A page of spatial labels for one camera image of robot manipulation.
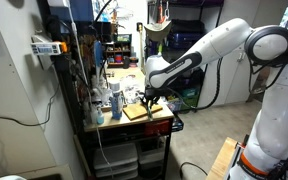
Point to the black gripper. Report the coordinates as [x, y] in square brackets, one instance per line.
[151, 93]

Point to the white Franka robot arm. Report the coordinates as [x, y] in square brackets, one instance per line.
[270, 100]

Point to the wooden cutting board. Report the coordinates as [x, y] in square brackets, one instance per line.
[134, 111]

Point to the blue spray bottle white cap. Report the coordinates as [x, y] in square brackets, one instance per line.
[116, 105]

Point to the black tool tray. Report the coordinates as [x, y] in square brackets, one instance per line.
[178, 124]

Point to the green plastic crate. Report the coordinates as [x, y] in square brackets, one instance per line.
[190, 100]

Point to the small clear soap bottle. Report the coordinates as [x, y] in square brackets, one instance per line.
[100, 118]

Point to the small clear plastic storage bin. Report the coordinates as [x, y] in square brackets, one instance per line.
[151, 156]

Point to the small dark parts organizer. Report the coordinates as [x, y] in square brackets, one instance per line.
[118, 53]

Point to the beige hanging hat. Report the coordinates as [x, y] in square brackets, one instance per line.
[158, 30]

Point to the blue case on shelf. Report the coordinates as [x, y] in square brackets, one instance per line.
[184, 37]

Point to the flat clear plastic storage bin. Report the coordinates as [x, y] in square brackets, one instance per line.
[117, 173]

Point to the black case on shelf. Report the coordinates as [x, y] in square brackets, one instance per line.
[187, 26]

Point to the light wooden robot table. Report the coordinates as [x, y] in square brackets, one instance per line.
[222, 160]

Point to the black metal shelf rack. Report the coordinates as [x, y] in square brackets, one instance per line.
[217, 10]

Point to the white label maker device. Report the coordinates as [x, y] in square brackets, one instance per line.
[45, 49]

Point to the black frame wooden workbench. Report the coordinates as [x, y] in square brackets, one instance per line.
[117, 124]

